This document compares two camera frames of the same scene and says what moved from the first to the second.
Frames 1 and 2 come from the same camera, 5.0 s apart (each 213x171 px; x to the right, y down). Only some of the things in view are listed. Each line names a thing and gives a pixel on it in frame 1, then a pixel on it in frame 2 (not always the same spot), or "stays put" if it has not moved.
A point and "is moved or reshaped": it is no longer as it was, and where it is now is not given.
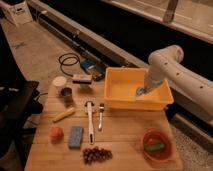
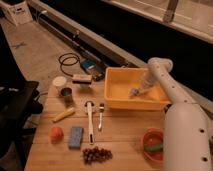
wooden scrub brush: (82, 79) stays put
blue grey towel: (139, 90) is moved or reshaped
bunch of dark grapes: (96, 153) stays put
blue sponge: (75, 137) stays put
